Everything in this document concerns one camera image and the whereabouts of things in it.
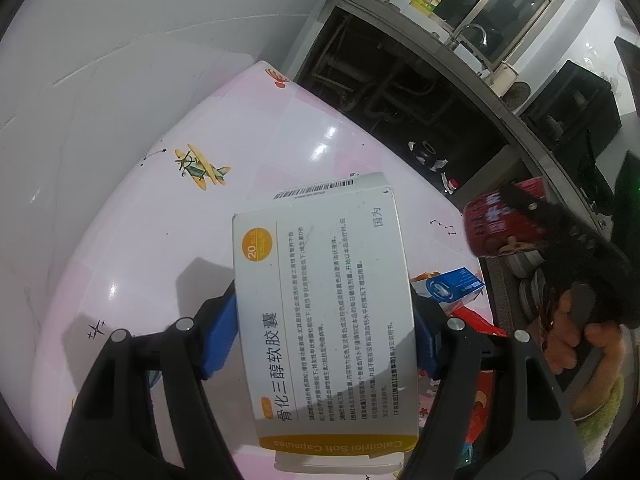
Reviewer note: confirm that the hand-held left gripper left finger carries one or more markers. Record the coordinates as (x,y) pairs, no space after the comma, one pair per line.
(220,330)

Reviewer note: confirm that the concrete kitchen counter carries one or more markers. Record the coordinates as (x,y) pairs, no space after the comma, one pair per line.
(520,132)

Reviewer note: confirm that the curved steel faucet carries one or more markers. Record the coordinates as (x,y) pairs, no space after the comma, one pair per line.
(470,25)

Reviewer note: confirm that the white enamel pot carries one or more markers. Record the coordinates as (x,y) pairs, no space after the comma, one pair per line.
(505,80)

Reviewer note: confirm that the blue white small box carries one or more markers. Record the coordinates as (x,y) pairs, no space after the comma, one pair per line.
(452,285)

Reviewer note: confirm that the black kitchen appliance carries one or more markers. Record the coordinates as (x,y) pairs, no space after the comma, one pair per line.
(570,105)

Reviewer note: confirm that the red orange printed packet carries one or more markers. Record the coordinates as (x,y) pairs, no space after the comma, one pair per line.
(480,400)

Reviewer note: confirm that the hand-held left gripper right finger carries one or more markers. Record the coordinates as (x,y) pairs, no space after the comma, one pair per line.
(425,340)

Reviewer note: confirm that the red snack wrapper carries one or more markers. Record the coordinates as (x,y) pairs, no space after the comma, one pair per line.
(475,320)

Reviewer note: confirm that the metal framed window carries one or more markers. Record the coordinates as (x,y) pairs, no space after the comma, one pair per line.
(505,5)

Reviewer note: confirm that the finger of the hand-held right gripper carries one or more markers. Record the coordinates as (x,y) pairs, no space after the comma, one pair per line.
(522,200)

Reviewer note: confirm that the white medicine box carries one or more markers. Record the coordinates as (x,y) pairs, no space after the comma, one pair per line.
(320,310)

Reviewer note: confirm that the grey drain pipes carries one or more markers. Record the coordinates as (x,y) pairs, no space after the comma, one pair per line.
(380,95)

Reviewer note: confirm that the dark glass jar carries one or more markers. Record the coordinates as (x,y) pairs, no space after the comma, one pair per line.
(422,152)

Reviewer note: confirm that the person's right hand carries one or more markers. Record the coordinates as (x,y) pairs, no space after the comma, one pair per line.
(565,345)

